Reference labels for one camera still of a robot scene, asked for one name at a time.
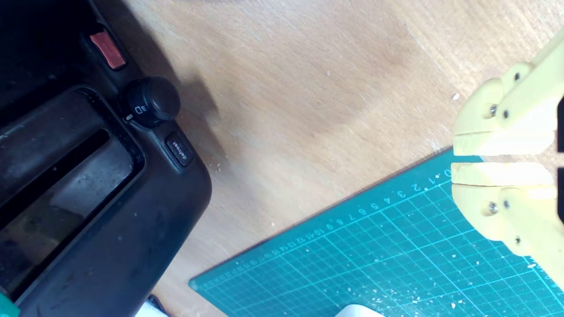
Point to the white block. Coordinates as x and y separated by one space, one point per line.
359 311

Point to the black two-slot toaster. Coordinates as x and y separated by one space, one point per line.
154 242

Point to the green cutting mat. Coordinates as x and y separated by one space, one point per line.
374 264

